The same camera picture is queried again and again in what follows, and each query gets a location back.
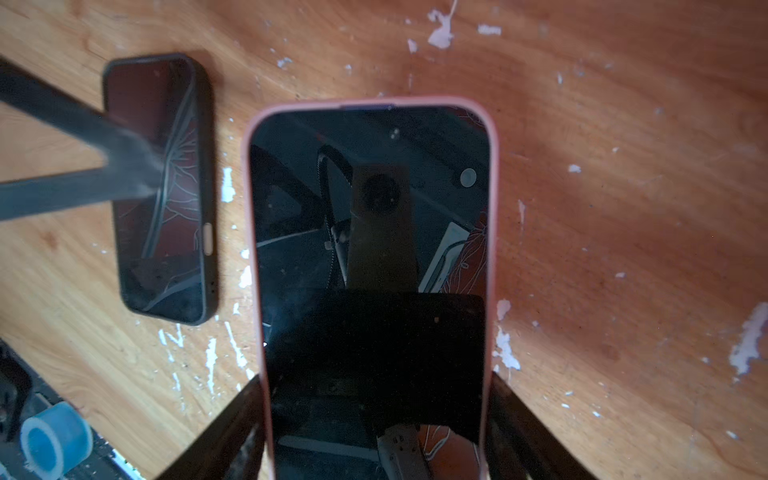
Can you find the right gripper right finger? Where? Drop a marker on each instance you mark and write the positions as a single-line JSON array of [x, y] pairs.
[[519, 446]]

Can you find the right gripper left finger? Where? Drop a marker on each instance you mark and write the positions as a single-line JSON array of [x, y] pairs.
[[232, 446]]

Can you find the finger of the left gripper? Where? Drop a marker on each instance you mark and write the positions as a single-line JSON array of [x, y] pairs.
[[41, 100], [47, 194]]

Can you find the phone in black case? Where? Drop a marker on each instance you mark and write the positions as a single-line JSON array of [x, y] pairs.
[[164, 241]]

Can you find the blue tape roll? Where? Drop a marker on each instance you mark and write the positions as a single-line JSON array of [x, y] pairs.
[[55, 441]]

